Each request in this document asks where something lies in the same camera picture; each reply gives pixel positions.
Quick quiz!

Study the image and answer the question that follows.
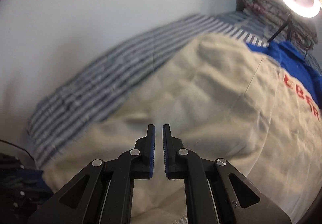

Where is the black tripod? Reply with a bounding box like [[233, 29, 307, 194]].
[[267, 14, 294, 43]]

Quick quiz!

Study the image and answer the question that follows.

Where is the blue striped quilt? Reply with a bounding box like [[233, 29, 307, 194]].
[[27, 11, 270, 168]]

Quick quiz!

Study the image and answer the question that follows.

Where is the floral folded comforter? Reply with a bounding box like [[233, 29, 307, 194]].
[[242, 0, 318, 51]]

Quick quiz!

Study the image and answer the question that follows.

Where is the beige and blue jacket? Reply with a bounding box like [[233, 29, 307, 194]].
[[44, 34, 321, 223]]

